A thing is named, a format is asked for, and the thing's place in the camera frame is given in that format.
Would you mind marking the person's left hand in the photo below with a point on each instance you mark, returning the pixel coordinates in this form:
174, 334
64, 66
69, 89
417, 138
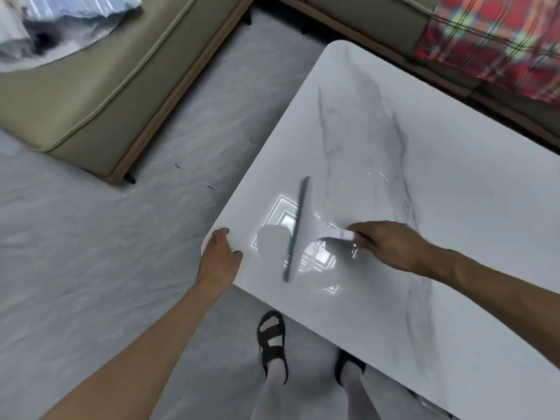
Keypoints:
215, 264

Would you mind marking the person's right hand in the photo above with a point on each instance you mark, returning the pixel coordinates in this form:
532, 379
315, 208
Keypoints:
396, 247

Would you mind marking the person's right fingers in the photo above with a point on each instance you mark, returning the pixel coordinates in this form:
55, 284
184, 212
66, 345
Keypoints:
365, 236

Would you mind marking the person's left thumb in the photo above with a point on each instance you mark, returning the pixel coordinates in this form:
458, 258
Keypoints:
236, 258

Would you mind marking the white window squeegee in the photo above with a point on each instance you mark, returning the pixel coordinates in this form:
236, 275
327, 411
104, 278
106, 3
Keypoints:
302, 223

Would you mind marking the person's right forearm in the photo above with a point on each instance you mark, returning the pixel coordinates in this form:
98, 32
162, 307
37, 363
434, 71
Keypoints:
494, 293

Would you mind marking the person's left forearm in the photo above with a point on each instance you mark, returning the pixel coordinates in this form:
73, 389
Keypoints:
140, 358

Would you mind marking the black sandal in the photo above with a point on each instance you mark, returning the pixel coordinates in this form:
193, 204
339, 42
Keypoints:
348, 367
272, 350

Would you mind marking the person's left leg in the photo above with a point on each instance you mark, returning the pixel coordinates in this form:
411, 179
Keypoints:
272, 395

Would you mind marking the person's leg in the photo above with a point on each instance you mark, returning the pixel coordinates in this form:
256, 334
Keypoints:
355, 395
272, 395

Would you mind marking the person's right leg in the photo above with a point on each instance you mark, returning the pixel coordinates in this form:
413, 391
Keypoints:
355, 395

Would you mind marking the beige sofa section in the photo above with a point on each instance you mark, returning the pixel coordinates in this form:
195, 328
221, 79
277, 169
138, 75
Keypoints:
109, 87
372, 17

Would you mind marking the red plaid blanket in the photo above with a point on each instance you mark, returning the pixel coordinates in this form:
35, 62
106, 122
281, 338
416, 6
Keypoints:
494, 43

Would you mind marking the white grey printed cloth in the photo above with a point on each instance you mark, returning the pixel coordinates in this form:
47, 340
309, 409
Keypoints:
52, 26

